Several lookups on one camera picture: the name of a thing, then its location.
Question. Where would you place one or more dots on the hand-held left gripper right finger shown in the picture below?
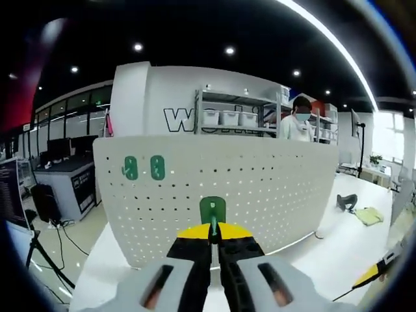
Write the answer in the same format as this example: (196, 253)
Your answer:
(279, 286)

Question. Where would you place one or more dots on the ceiling light strip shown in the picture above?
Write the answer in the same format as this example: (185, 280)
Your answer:
(292, 3)

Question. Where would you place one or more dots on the small green plant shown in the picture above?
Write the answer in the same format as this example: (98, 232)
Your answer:
(376, 159)

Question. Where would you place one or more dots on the grey metal shelf rack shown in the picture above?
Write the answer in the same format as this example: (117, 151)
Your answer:
(237, 97)

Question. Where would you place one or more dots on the green hook assembly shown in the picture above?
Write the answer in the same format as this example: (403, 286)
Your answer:
(131, 167)
(208, 208)
(157, 167)

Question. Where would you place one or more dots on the grey workbench counter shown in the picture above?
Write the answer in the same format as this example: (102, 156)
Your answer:
(61, 178)

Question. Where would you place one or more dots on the black case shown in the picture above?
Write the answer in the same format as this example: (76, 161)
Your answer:
(45, 203)

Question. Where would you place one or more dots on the computer monitor with lit screen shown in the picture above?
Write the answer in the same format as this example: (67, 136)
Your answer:
(9, 191)

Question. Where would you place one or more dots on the white perforated mounting plate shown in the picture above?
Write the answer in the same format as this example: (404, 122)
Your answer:
(260, 182)

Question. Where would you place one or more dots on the dark grey tool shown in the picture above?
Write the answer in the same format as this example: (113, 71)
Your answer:
(349, 199)

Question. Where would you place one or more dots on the black monitor on pole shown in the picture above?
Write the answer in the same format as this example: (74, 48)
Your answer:
(360, 149)

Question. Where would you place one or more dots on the large red wall display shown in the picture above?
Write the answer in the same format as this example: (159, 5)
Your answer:
(19, 107)

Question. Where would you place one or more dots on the round ceiling spotlights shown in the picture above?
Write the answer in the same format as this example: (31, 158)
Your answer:
(229, 50)

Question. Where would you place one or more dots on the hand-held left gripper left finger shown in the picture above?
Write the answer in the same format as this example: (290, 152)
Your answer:
(146, 286)

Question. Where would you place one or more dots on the white storage bin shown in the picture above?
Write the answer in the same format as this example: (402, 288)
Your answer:
(211, 117)
(229, 118)
(249, 119)

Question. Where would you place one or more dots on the yellow-green cloth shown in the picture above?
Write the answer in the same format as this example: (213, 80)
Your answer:
(369, 217)

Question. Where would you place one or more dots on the black tripod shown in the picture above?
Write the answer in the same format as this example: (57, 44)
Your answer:
(42, 252)

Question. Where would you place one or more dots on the black desktop monitor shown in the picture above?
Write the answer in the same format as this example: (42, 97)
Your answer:
(84, 145)
(58, 148)

